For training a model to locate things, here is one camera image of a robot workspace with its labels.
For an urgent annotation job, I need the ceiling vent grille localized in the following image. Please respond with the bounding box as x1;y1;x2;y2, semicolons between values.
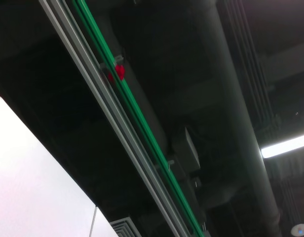
110;214;143;237

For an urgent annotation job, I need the grey ceiling junction box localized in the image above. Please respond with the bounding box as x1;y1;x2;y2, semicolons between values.
171;127;201;173

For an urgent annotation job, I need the large dark ceiling duct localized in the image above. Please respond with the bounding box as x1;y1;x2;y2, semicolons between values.
181;0;282;237

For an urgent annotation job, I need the round ceiling smoke detector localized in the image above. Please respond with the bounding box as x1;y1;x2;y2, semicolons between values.
290;223;304;237

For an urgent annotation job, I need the dark ceiling conduit bundle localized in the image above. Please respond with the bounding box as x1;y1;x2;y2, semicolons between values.
222;0;281;129

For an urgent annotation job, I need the long ceiling light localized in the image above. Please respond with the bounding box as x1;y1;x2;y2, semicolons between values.
260;133;304;158

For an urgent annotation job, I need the metal pipe clamp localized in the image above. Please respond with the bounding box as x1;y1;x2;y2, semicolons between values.
100;54;125;72
154;159;175;172

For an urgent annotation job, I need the grey ceiling rail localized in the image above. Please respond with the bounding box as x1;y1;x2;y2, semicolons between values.
39;0;192;237

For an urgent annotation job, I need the green ceiling pipe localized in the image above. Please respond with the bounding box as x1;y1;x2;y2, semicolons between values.
72;0;205;237

